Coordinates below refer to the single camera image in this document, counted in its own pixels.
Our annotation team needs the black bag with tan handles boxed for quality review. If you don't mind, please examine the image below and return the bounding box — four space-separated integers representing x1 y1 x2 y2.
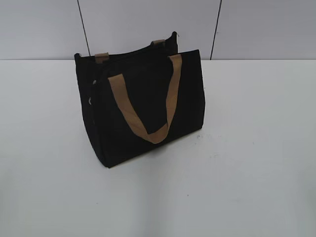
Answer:
74 32 205 168

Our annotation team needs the silver zipper pull with ring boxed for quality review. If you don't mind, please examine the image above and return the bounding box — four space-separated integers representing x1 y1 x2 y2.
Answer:
88 80 97 105

